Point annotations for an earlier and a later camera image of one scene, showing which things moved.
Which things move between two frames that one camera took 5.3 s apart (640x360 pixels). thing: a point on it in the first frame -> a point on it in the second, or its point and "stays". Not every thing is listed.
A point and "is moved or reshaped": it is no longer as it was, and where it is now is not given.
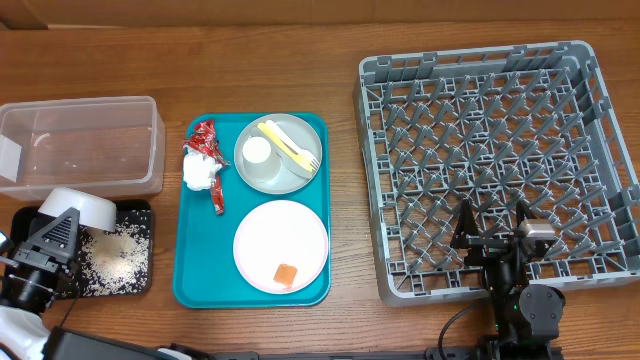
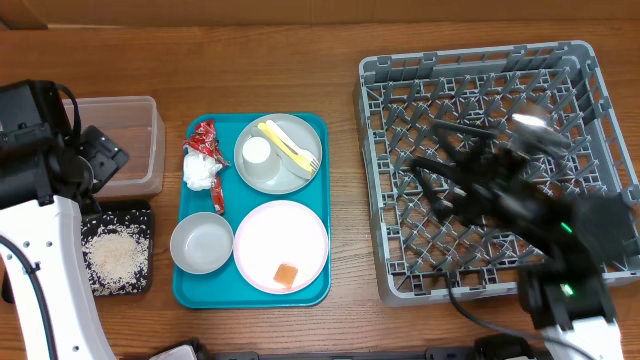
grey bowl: (95, 211) is moved or reshaped
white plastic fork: (305, 153) stays
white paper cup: (260, 163) stays
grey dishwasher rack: (496, 126) stays
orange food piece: (285, 274) stays
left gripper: (50, 254) -> (103, 155)
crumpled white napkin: (199, 170) stays
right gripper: (485, 247) -> (466, 181)
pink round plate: (280, 232) stays
